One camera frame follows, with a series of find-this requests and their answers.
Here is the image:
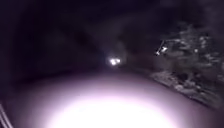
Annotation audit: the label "vehicle with bright headlights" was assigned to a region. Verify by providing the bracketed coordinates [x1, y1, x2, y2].
[107, 55, 123, 67]

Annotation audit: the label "roadside bushes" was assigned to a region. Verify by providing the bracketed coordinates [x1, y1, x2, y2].
[148, 23, 224, 108]

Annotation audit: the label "grey asphalt road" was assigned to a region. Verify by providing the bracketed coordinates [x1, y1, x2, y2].
[0, 69, 224, 128]

